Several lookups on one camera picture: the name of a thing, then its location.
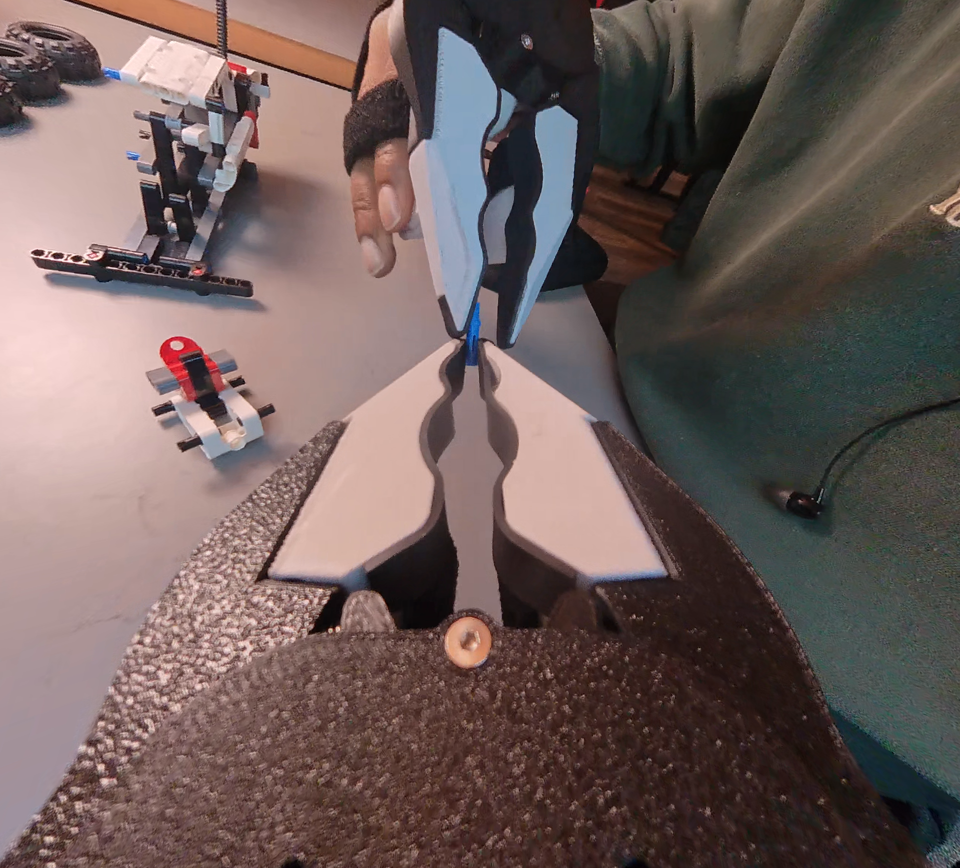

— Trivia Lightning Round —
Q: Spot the person's green sweatshirt torso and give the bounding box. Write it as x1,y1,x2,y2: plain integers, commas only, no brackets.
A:
615,58,960,831

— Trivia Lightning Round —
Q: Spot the black earphone cable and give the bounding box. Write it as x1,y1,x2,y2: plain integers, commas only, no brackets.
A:
765,399,960,520

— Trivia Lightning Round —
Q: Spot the person's right forearm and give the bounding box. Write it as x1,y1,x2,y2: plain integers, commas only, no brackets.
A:
591,0,960,224

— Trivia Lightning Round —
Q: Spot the small red white brick assembly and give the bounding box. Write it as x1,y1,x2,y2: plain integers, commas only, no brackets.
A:
146,335,277,461

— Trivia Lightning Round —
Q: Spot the person's right hand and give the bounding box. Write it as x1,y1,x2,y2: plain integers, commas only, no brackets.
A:
349,0,423,280

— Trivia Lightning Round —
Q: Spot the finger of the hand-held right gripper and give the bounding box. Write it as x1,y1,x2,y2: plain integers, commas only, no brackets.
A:
407,26,502,339
480,104,582,350

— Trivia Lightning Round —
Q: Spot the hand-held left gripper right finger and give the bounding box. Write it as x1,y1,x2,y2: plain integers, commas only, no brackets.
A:
478,340,670,585

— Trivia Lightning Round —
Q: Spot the large toy brick model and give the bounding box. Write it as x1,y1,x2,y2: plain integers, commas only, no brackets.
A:
30,0,273,299

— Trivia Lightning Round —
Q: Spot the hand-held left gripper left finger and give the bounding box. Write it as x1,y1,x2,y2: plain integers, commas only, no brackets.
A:
267,340,466,587

